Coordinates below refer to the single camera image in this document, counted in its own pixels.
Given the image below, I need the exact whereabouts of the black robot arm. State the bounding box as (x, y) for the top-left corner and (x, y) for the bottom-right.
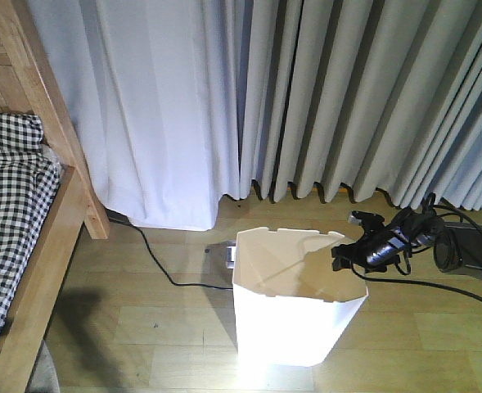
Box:
(331, 206), (482, 281)

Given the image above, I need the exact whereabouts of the white curtain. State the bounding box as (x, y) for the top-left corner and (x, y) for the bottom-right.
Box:
(29, 1), (482, 230)

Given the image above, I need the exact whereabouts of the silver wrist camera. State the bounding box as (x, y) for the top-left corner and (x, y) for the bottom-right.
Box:
(348, 210), (385, 234)

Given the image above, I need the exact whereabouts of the grey round rug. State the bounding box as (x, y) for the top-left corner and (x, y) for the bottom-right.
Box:
(25, 341), (61, 393)

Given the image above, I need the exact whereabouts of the black power cord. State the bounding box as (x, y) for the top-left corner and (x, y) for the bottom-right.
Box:
(105, 208), (234, 290)

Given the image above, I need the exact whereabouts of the wooden bed frame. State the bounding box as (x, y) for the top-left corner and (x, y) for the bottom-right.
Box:
(0, 1), (110, 392)

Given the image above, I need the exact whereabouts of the black white checkered bedding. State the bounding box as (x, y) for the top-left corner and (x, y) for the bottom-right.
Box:
(0, 113), (61, 334)

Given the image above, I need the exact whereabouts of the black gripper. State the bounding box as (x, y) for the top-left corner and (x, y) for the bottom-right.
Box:
(331, 229), (412, 273)

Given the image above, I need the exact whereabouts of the white paper trash bin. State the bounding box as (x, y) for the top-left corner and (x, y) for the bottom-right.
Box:
(232, 228), (368, 367)

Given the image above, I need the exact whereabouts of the floor power outlet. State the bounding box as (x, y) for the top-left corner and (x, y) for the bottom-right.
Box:
(225, 246), (236, 269)

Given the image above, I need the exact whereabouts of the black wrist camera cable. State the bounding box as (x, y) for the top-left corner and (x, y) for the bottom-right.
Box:
(354, 192), (482, 320)

